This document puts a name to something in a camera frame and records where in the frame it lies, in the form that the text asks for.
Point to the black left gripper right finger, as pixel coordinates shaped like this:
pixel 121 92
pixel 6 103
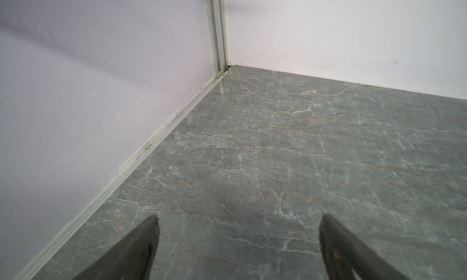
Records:
pixel 346 256

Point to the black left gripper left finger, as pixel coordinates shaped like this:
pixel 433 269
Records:
pixel 131 258

